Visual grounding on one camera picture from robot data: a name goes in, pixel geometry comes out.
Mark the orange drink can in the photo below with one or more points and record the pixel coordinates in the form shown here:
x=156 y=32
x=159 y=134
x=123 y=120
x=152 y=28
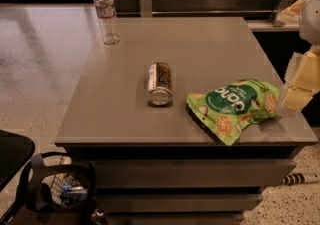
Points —
x=159 y=87

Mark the metal rail on wall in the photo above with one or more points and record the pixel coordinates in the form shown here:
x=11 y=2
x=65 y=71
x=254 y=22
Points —
x=217 y=13

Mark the green snack bag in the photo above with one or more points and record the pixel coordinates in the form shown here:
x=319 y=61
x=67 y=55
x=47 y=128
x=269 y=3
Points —
x=226 y=111

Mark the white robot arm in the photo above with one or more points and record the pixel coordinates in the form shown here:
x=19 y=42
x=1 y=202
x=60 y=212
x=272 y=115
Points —
x=306 y=14

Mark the black mesh waste basket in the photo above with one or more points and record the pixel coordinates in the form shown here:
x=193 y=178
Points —
x=55 y=190

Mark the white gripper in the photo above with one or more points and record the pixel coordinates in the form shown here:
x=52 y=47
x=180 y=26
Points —
x=310 y=19

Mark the grey drawer cabinet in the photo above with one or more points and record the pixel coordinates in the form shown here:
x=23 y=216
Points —
x=154 y=165

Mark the striped pole on floor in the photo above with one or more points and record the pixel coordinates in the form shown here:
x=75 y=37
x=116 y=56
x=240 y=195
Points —
x=299 y=178

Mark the clear plastic water bottle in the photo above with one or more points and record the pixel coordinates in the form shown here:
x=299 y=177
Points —
x=107 y=18

